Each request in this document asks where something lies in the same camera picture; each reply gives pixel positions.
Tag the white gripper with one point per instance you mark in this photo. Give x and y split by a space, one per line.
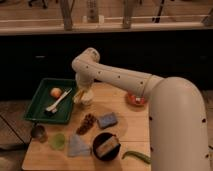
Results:
84 82

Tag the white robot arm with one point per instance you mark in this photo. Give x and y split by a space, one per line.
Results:
177 113

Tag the white paper cup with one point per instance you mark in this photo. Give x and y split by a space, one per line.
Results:
87 98

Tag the green plastic cup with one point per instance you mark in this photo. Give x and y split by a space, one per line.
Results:
57 141

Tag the metal cup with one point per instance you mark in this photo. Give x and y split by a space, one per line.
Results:
38 133

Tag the orange fruit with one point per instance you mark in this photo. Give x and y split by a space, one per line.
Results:
56 92

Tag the white brush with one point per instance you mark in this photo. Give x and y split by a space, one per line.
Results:
52 109

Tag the blue sponge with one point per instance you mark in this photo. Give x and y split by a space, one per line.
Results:
107 120

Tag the green plastic tray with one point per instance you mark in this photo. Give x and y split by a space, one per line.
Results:
42 99

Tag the orange bowl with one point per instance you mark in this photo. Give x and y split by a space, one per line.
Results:
134 100

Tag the light blue cloth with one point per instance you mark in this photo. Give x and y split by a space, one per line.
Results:
77 147

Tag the tan block on plate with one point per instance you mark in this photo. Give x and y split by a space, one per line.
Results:
106 147

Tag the green chili pepper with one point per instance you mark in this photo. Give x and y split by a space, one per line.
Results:
138 155

